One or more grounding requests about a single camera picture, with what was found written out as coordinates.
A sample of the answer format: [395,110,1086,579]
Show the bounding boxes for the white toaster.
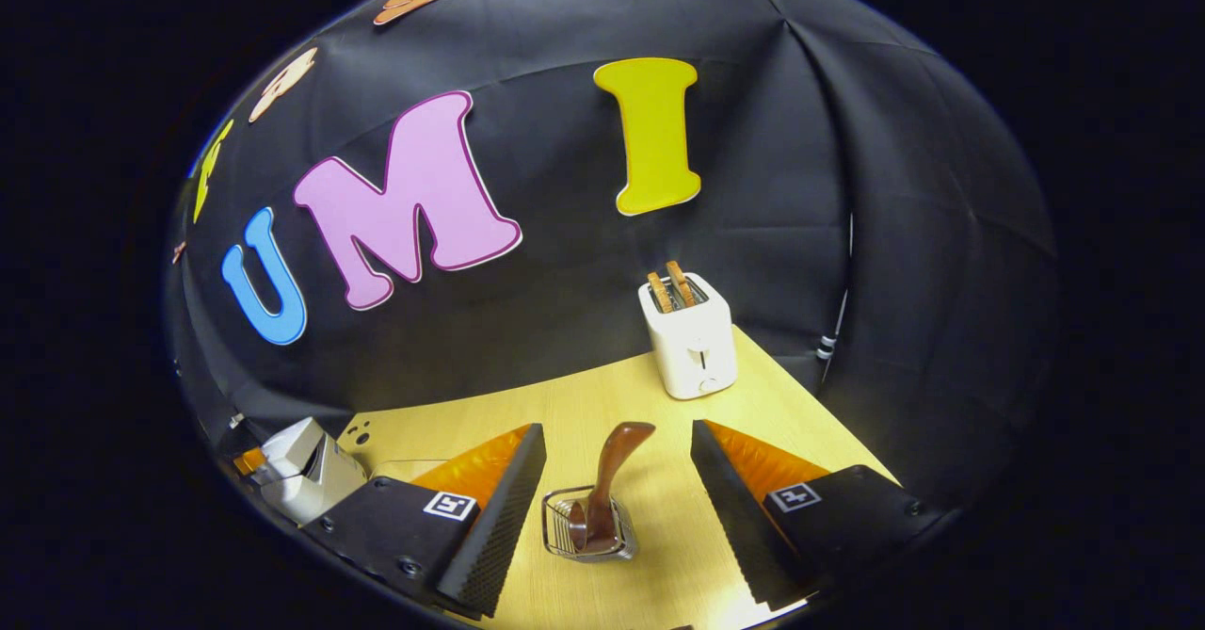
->
[638,272,738,400]

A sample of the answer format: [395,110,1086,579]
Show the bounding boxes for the clear container of rice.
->
[372,459,451,485]

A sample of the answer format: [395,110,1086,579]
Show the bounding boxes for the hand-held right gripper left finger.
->
[306,423,548,620]

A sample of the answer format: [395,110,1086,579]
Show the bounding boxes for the metal wire chopstick holder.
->
[541,486,639,563]

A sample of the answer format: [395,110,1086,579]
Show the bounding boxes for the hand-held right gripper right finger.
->
[690,420,942,612]

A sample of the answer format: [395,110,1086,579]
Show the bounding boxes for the black backdrop cloth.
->
[168,0,1060,518]

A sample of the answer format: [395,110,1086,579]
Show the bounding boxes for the brown wooden spoon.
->
[568,422,656,553]

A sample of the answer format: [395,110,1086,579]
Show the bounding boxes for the white rice cooker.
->
[252,416,370,525]

